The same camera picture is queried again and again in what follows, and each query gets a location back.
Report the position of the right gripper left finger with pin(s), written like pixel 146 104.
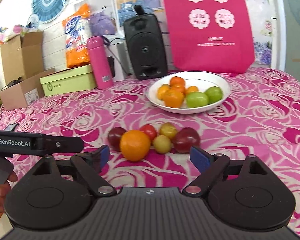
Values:
pixel 88 166

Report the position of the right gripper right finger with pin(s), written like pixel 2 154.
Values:
pixel 211 168

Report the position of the dark red plum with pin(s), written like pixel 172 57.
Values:
pixel 185 139
pixel 114 137

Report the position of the big orange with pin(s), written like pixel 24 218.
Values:
pixel 134 145

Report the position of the small yellowish fruit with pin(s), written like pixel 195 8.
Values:
pixel 162 144

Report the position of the yellow-red plum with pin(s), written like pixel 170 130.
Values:
pixel 169 130

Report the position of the small red plum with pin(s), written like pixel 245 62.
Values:
pixel 149 130

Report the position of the oval green fruit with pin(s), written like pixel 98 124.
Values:
pixel 197 99

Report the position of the round green apple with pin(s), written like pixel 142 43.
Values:
pixel 214 94

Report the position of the large orange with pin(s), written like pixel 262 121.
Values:
pixel 173 98

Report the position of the small orange front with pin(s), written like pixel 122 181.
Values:
pixel 191 89

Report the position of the tangerine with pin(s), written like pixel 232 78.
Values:
pixel 176 80
pixel 179 87

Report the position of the small yellow orange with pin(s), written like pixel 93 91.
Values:
pixel 162 90

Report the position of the person left hand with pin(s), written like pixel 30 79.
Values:
pixel 5 189

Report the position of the light green box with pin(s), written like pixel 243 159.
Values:
pixel 68 81

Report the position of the white round plate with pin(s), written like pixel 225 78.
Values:
pixel 202 80

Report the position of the brown cardboard box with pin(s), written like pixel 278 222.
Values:
pixel 22 62

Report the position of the pink thermos bottle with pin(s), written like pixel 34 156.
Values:
pixel 99 62

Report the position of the white box behind thermos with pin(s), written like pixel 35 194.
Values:
pixel 118 61

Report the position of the pink tote bag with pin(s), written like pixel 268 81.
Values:
pixel 210 35

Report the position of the black speaker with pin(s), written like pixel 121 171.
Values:
pixel 145 45

